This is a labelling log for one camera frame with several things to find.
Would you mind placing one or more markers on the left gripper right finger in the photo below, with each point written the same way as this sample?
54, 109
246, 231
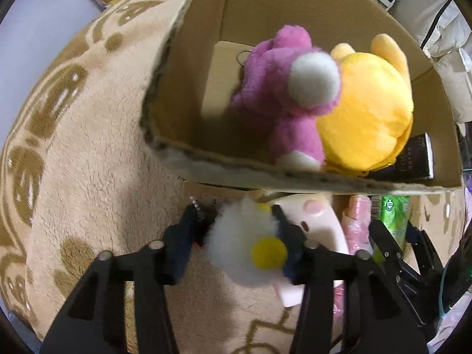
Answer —
375, 317

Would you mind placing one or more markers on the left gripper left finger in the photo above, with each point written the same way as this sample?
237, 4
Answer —
93, 317

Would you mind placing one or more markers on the green tissue pack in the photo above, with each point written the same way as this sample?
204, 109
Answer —
393, 211

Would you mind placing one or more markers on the pink plastic tissue pack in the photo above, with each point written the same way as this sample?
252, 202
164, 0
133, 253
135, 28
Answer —
354, 214

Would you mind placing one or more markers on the pink roll plush pillow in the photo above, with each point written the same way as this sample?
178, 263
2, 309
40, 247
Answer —
314, 215

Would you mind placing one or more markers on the black tissue pack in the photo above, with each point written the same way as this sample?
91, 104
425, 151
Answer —
414, 163

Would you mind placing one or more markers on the white fluffy plush toy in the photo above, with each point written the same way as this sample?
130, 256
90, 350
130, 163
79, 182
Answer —
243, 242

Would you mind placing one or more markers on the yellow bear plush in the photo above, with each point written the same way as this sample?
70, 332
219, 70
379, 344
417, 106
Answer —
373, 119

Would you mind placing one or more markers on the beige patterned rug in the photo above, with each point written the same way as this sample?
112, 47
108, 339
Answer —
76, 179

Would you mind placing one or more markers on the cardboard box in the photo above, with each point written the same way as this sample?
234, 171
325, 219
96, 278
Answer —
186, 116

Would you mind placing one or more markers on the pink purple plush toy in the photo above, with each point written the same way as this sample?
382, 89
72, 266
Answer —
287, 84

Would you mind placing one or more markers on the cream padded chair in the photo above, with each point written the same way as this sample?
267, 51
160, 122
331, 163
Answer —
444, 35

